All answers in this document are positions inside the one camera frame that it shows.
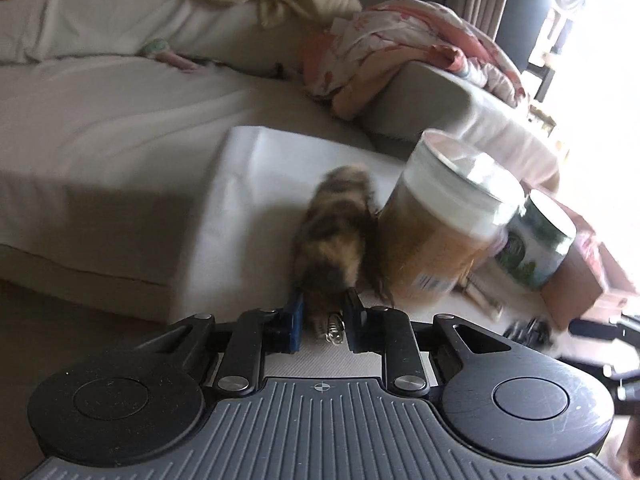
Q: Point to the beige covered sofa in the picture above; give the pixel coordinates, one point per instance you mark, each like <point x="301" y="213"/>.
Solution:
<point x="113" y="110"/>

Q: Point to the green lid glass jar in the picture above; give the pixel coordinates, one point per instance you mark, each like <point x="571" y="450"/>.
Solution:
<point x="539" y="237"/>

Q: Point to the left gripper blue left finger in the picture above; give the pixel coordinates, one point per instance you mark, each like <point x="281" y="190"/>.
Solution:
<point x="245" y="344"/>

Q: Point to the clear plastic powder jar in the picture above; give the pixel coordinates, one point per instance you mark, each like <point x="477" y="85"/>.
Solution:
<point x="447" y="211"/>

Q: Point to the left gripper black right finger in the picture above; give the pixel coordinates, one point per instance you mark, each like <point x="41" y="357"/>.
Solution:
<point x="387" y="332"/>

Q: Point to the floral pink blanket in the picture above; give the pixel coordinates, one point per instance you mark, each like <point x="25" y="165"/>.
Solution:
<point x="354" y="59"/>

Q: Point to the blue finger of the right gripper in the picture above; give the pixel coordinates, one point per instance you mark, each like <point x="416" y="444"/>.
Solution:
<point x="625" y="328"/>

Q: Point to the brown fur tail keychain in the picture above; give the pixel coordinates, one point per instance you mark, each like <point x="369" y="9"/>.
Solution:
<point x="336" y="247"/>

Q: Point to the pink cardboard box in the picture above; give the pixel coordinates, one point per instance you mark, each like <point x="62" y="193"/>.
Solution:
<point x="589" y="282"/>

